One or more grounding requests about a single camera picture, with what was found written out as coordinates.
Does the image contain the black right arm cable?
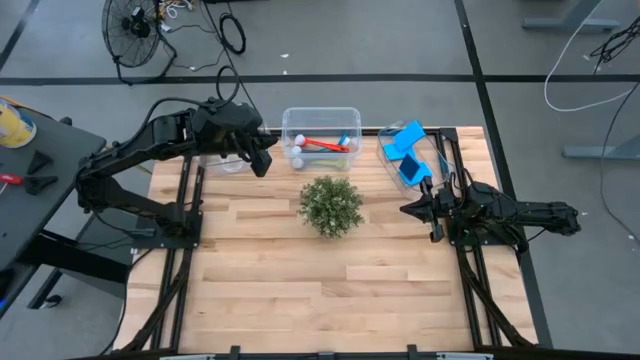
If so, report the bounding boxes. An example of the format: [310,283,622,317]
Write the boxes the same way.
[447,168,476,201]

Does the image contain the artificial green plant black pot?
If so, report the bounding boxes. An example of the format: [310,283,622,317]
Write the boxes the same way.
[298,174,365,240]

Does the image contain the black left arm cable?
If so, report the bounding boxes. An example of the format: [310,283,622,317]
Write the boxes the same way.
[142,64,242,134]

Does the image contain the black triangular clamp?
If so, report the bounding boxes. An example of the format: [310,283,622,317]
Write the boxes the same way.
[23,174,59,196]
[27,148,55,175]

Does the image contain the white floor cable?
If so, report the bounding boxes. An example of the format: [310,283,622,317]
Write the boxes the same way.
[543,0,640,114]

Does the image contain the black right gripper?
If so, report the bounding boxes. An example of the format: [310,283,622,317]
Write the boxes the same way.
[399,175,459,245]

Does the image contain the grey desk foot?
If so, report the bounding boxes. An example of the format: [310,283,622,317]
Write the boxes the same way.
[564,132,640,161]
[522,0,624,32]

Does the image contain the thin black floor cable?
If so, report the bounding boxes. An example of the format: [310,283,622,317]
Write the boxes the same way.
[598,82,640,246]

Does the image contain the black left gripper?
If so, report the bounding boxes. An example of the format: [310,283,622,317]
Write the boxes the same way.
[192,101,280,179]

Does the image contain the black cable bundle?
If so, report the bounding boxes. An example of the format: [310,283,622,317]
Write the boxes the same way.
[588,14,640,64]

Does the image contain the coiled black cable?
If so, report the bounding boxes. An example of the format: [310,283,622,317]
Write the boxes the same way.
[218,12,248,56]

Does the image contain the yellow-green dish brush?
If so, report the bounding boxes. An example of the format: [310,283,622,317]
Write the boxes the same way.
[292,157,350,171]

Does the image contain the red dish brush white bristles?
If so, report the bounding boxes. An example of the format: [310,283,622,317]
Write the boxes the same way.
[293,133,351,154]

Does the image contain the teal dish brush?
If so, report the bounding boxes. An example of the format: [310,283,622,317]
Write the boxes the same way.
[319,133,353,154]

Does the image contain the black floor fan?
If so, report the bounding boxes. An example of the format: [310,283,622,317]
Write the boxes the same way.
[101,0,179,86]

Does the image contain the tangled coloured cables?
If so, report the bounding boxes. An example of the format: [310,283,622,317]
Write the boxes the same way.
[158,0,201,21]

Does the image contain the tall frosted plastic bin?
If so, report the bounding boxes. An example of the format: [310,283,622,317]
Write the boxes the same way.
[281,106,364,174]

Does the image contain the black aluminium rig frame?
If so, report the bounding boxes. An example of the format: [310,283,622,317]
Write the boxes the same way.
[113,127,556,360]

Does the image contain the clear plastic tray with handles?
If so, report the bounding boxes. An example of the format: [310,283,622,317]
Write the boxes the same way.
[375,119,457,202]

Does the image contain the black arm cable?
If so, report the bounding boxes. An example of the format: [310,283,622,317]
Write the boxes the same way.
[142,64,242,134]
[447,168,476,201]

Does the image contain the long black floor cable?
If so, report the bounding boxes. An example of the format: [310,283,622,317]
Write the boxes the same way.
[199,0,261,114]

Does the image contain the black side table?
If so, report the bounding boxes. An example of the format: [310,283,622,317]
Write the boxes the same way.
[0,107,131,321]

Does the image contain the light blue cellulose sponge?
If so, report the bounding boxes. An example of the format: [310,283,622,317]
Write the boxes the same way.
[382,142,407,163]
[393,119,427,153]
[399,160,434,188]

